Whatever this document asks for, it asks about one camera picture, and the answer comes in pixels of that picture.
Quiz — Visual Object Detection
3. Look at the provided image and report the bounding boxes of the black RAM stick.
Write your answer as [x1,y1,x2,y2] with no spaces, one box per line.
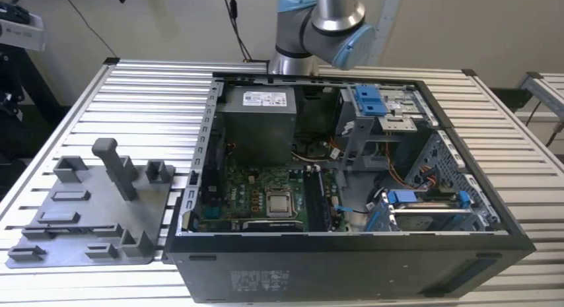
[303,170,329,231]
[22,224,122,234]

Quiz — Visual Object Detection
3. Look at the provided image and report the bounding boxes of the metal CPU socket cover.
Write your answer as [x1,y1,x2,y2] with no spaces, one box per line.
[263,187,298,219]

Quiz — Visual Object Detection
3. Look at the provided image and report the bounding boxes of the grey power supply unit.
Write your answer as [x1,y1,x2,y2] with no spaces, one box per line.
[218,87,298,166]

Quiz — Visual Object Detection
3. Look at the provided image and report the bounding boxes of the silver CPU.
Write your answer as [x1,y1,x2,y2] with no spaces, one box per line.
[267,195,295,214]

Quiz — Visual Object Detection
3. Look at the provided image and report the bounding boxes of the hard disk in blue carrier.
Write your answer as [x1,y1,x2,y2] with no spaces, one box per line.
[369,189,490,234]

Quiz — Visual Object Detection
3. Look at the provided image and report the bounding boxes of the blue drive latch bracket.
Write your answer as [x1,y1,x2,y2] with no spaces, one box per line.
[354,85,386,117]

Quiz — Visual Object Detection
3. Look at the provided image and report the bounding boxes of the grey metal drive cage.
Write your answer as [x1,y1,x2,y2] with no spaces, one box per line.
[334,85,438,172]

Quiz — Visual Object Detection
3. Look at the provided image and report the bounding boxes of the power cable bundle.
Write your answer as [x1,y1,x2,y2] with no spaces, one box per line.
[291,138,343,163]

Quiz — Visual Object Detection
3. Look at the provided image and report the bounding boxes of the metal slat side table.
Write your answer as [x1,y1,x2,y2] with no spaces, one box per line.
[515,71,564,123]

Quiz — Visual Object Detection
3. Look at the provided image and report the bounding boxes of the black graphics card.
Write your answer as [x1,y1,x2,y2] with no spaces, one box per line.
[241,220,306,234]

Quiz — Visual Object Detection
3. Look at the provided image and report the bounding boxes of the orange red wire bundle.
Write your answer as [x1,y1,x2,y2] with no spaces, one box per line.
[382,140,438,191]

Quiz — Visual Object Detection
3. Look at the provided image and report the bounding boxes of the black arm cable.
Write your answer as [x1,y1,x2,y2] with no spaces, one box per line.
[222,0,257,63]

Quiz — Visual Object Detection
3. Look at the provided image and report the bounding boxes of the grey parts rack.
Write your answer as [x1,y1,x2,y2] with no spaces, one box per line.
[7,137,178,270]

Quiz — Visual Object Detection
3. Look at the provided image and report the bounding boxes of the green motherboard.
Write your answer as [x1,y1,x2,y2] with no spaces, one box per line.
[197,164,350,234]

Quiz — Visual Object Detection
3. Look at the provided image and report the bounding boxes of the black PC case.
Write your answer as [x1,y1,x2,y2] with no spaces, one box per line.
[161,71,538,304]

